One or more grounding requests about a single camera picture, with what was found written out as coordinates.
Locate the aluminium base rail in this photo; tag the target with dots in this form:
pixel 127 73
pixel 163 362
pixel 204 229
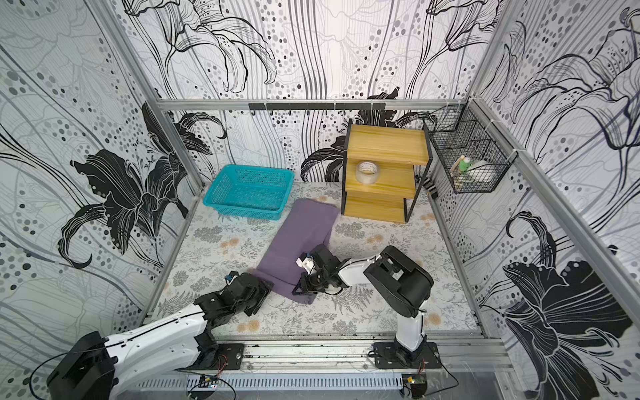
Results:
pixel 457 353

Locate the wooden black-framed shelf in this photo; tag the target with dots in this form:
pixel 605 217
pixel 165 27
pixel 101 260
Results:
pixel 404 157

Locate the small green circuit board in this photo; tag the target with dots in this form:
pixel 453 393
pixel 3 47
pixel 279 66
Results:
pixel 208 383

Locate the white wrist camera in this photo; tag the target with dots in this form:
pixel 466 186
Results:
pixel 306 262
pixel 230 277

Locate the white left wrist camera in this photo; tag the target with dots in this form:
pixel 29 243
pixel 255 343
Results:
pixel 230 277

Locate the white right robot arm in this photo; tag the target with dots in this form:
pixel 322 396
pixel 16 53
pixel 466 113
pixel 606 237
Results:
pixel 402 283

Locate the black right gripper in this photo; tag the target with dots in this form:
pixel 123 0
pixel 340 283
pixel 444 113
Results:
pixel 310 278

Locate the white slotted cable duct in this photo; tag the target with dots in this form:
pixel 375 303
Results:
pixel 242 382

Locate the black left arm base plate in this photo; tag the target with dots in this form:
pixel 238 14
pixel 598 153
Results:
pixel 220 357

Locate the green white bottle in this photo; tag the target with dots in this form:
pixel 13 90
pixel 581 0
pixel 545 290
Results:
pixel 464 164

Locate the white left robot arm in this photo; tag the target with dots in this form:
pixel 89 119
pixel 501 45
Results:
pixel 99 367

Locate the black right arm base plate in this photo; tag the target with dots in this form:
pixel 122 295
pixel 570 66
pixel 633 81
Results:
pixel 395 356

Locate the clear tape roll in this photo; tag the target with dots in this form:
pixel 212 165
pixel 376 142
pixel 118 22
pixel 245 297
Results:
pixel 367 172

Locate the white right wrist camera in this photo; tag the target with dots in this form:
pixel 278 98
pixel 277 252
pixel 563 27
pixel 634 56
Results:
pixel 306 262

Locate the teal plastic basket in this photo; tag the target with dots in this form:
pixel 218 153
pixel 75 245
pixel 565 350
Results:
pixel 250 192

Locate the small black power module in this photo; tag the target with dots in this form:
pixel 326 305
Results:
pixel 416 385

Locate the black wire basket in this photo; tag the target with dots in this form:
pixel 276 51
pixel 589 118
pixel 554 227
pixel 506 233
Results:
pixel 465 130

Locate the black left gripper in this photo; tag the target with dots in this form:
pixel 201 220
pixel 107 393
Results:
pixel 263 291

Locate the purple long pants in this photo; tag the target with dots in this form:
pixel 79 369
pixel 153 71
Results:
pixel 308 224

